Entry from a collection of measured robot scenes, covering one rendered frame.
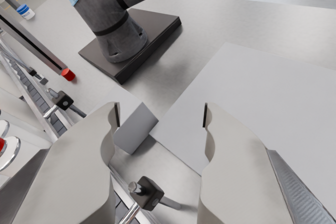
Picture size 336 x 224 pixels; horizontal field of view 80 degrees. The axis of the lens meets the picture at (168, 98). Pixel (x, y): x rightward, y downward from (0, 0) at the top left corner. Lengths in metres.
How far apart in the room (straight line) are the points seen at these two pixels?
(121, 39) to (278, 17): 0.42
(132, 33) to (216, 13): 0.27
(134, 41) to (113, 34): 0.06
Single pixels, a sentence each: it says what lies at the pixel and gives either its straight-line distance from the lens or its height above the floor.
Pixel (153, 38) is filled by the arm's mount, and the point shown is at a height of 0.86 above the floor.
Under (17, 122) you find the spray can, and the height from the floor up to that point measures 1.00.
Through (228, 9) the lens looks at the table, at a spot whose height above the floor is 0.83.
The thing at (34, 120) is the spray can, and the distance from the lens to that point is 0.60.
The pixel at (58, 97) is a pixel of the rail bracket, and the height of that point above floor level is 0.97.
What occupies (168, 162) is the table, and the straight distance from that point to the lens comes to 0.43.
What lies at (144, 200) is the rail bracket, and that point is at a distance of 0.27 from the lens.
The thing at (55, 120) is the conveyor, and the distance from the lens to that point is 0.62.
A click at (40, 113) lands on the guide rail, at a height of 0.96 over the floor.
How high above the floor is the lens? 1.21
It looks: 49 degrees down
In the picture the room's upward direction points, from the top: 33 degrees counter-clockwise
